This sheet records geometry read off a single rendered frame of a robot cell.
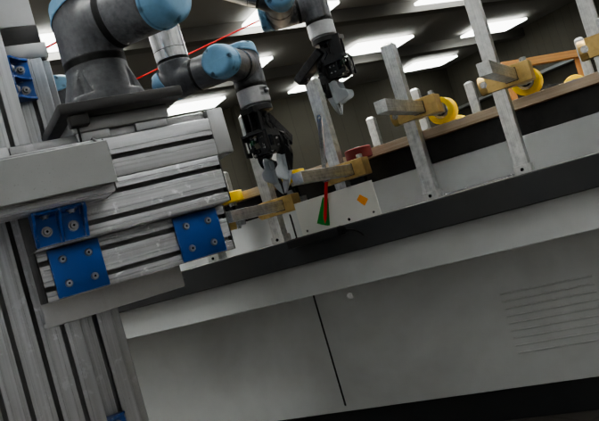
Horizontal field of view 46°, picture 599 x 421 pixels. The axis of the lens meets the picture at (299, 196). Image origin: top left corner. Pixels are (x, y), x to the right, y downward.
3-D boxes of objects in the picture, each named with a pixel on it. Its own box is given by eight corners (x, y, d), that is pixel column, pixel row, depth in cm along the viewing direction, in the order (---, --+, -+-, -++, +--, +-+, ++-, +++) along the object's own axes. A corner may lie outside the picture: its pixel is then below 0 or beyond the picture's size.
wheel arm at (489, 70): (494, 72, 150) (489, 56, 150) (478, 78, 152) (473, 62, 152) (534, 83, 194) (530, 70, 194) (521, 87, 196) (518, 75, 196)
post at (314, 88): (360, 235, 200) (313, 75, 202) (349, 238, 201) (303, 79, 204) (365, 234, 203) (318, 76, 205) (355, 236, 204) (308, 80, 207)
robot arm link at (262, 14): (254, -3, 185) (294, -13, 185) (256, 11, 196) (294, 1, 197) (262, 26, 185) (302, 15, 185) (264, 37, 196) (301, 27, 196)
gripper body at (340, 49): (346, 73, 186) (333, 30, 186) (318, 85, 190) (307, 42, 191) (357, 75, 193) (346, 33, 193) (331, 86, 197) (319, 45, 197)
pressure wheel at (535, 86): (523, 60, 192) (504, 83, 195) (546, 78, 189) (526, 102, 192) (528, 61, 197) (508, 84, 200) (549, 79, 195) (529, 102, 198)
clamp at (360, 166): (365, 174, 196) (360, 156, 197) (324, 186, 203) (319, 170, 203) (373, 172, 201) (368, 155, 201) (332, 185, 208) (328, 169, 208)
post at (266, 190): (290, 263, 212) (246, 111, 214) (280, 265, 213) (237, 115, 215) (295, 260, 215) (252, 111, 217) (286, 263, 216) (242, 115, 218)
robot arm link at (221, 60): (192, 88, 153) (214, 92, 163) (235, 70, 149) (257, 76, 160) (182, 53, 153) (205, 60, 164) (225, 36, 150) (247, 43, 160)
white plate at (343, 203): (381, 214, 195) (371, 179, 196) (302, 236, 208) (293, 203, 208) (381, 213, 196) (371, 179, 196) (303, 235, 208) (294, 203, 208)
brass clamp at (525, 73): (532, 78, 172) (526, 58, 173) (480, 96, 179) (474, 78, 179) (537, 78, 178) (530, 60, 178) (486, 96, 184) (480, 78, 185)
